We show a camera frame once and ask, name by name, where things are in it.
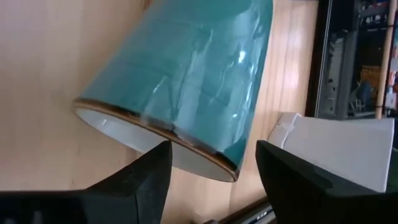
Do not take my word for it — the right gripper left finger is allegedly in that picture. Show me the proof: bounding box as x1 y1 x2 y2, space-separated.
88 140 173 224

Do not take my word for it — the white hexagonal planter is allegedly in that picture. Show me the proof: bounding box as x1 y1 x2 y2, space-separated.
267 112 395 193

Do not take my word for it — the wooden pole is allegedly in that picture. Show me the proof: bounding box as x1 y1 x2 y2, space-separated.
375 0 398 119

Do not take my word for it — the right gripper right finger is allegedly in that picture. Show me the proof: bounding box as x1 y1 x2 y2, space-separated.
255 140 335 224

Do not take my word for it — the white mug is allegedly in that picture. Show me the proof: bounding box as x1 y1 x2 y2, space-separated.
72 0 274 184

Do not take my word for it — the black equipment rack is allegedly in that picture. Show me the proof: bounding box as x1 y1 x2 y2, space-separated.
306 0 398 121

